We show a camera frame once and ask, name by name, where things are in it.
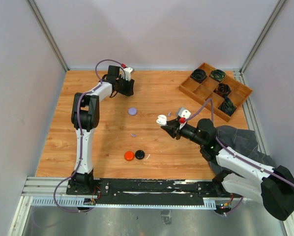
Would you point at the wooden divided tray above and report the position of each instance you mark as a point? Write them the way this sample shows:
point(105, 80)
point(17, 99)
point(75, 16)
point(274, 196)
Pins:
point(202, 92)

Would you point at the black earbud case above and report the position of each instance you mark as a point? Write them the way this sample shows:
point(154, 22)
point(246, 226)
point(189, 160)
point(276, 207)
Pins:
point(140, 154)

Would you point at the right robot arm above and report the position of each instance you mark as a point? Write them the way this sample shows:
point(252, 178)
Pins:
point(271, 187)

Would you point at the grey checked cloth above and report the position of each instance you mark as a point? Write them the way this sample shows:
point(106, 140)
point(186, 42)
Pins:
point(237, 150)

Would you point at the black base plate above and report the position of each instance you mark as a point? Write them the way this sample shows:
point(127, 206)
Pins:
point(121, 190)

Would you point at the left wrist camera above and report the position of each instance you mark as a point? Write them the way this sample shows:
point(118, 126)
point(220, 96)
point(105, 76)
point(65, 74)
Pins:
point(128, 71)

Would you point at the dark rolled cloth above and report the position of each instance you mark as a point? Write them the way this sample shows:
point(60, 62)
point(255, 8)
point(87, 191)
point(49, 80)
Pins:
point(198, 75)
point(218, 75)
point(227, 107)
point(223, 90)

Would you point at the orange earbud case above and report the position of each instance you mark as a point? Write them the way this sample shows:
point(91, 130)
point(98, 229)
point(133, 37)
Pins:
point(129, 156)

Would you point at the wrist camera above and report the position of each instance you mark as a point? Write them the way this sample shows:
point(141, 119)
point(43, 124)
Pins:
point(128, 71)
point(183, 113)

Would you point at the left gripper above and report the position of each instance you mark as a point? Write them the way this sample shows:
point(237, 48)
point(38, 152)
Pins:
point(129, 91)

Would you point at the grey cable duct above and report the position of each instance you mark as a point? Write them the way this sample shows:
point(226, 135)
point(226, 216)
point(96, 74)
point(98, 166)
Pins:
point(83, 202)

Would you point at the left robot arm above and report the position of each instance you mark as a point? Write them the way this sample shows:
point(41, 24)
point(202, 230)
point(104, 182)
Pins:
point(85, 118)

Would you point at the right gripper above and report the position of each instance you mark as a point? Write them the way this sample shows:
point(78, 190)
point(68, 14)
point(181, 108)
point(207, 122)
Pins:
point(173, 131)

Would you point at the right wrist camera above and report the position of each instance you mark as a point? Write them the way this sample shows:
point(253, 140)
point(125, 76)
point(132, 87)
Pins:
point(183, 113)

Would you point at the white earbud case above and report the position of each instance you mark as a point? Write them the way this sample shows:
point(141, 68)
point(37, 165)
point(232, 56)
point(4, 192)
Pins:
point(161, 120)

